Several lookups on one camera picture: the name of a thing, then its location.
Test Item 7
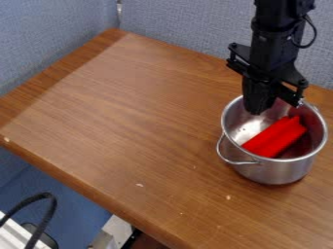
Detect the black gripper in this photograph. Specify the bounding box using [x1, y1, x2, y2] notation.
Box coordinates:
[226, 22, 309, 115]

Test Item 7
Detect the red rectangular block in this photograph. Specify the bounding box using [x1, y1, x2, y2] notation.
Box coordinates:
[242, 116, 308, 158]

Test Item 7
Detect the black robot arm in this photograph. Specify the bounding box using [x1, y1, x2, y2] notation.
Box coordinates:
[226, 0, 317, 115]

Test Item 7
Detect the stainless steel pot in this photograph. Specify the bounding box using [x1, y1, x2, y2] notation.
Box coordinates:
[215, 97, 328, 185]

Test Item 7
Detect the white ridged object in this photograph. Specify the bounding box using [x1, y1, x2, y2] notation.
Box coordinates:
[0, 211, 53, 249]

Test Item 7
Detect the white table bracket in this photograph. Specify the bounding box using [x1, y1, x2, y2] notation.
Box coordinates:
[88, 215, 132, 249]

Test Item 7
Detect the black cable loop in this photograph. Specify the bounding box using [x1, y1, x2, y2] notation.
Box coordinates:
[0, 192, 60, 249]

